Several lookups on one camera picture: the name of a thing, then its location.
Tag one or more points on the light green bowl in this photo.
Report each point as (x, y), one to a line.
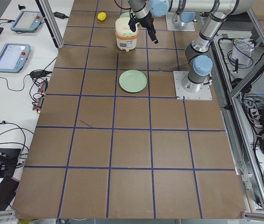
(125, 15)

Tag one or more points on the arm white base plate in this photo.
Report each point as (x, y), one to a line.
(174, 23)
(186, 90)

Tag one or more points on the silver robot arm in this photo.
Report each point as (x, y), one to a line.
(184, 16)
(218, 10)

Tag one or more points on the light green plate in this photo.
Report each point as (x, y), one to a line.
(132, 81)

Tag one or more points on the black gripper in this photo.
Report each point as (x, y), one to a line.
(146, 21)

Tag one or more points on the teach pendant tablet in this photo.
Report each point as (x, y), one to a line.
(27, 21)
(13, 57)

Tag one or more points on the aluminium frame post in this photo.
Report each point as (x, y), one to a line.
(51, 23)

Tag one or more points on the yellow lemon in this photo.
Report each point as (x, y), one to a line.
(101, 16)

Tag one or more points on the white crumpled paper bag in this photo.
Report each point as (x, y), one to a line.
(242, 51)

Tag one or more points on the white orange rice cooker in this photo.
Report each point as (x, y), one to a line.
(126, 38)

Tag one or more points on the upper teach pendant tablet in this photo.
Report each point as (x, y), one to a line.
(27, 21)

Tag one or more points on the black power adapter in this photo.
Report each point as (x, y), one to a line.
(60, 15)

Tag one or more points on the lower teach pendant tablet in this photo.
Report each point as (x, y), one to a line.
(13, 57)

